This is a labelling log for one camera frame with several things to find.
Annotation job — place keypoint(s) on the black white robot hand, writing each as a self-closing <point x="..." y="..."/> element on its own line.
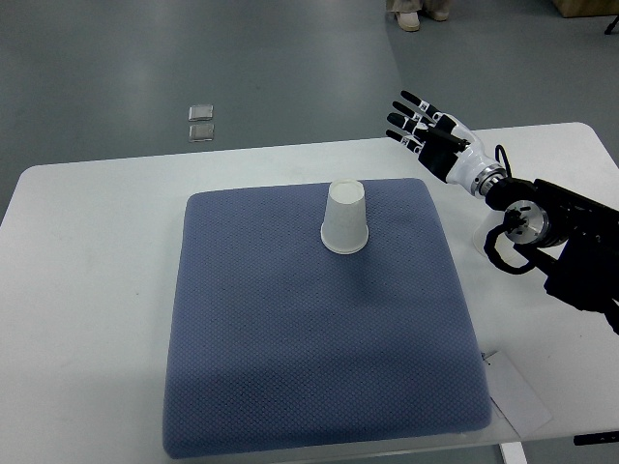
<point x="436" y="138"/>

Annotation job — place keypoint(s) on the white paper cup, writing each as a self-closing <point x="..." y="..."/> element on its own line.
<point x="344" y="229"/>
<point x="479" y="237"/>

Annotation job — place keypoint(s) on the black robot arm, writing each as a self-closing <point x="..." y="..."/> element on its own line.
<point x="570" y="238"/>

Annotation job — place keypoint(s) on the person's beige shoe left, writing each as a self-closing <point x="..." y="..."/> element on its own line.
<point x="408" y="21"/>

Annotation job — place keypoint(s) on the person's beige shoe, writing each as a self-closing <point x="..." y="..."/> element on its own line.
<point x="408" y="21"/>
<point x="437" y="13"/>

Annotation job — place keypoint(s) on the white paper cup on cushion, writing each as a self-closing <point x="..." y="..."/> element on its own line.
<point x="344" y="229"/>

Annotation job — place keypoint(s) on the person's beige shoe right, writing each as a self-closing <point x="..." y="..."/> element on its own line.
<point x="437" y="13"/>

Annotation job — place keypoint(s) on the cardboard box corner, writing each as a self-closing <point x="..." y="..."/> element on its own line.
<point x="585" y="8"/>

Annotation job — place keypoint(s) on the black tripod leg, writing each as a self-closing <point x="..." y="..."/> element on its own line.
<point x="610" y="27"/>

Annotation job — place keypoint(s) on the lower floor outlet plate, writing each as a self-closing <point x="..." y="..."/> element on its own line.
<point x="201" y="132"/>

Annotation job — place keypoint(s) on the floor outlet plate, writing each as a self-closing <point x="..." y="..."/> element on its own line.
<point x="201" y="112"/>
<point x="201" y="132"/>

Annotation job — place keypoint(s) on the upper floor outlet plate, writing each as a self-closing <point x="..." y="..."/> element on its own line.
<point x="201" y="112"/>

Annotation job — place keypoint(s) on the white paper tag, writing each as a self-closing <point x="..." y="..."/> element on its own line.
<point x="514" y="397"/>

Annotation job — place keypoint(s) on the blue textured cushion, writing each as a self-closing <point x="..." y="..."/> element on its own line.
<point x="276" y="342"/>

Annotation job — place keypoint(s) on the white table leg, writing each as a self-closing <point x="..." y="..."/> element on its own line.
<point x="513" y="453"/>

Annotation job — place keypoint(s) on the black table control panel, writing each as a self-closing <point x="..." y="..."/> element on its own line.
<point x="596" y="439"/>

